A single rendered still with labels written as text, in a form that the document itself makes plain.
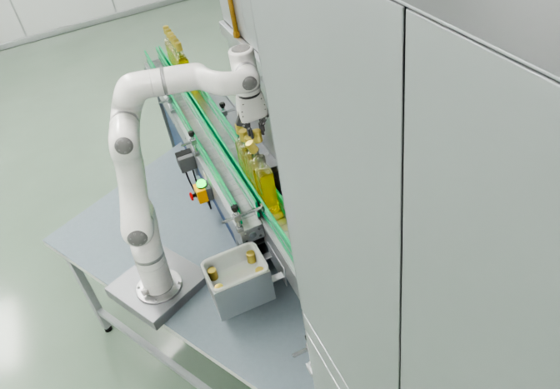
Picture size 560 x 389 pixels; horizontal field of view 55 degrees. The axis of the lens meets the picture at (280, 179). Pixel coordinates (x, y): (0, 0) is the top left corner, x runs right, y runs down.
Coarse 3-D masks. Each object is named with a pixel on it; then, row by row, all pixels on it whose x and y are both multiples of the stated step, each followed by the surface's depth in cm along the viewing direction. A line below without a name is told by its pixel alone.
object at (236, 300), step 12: (276, 264) 207; (204, 276) 202; (264, 276) 194; (276, 276) 201; (228, 288) 190; (240, 288) 193; (252, 288) 195; (264, 288) 198; (216, 300) 191; (228, 300) 193; (240, 300) 196; (252, 300) 199; (264, 300) 201; (228, 312) 197; (240, 312) 200
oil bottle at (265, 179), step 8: (256, 168) 201; (264, 168) 199; (256, 176) 203; (264, 176) 199; (272, 176) 201; (264, 184) 201; (272, 184) 203; (264, 192) 204; (272, 192) 205; (264, 200) 206; (272, 200) 207; (272, 208) 210
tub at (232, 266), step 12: (228, 252) 203; (240, 252) 205; (204, 264) 200; (216, 264) 203; (228, 264) 206; (240, 264) 207; (252, 264) 206; (264, 264) 195; (228, 276) 203; (240, 276) 202; (252, 276) 192; (216, 288) 189
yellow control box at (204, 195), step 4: (196, 184) 241; (208, 184) 240; (196, 188) 239; (204, 188) 238; (208, 188) 238; (196, 192) 238; (200, 192) 237; (204, 192) 238; (208, 192) 239; (196, 196) 240; (200, 196) 238; (204, 196) 239; (208, 196) 240; (212, 196) 241; (200, 200) 239; (204, 200) 240; (208, 200) 241
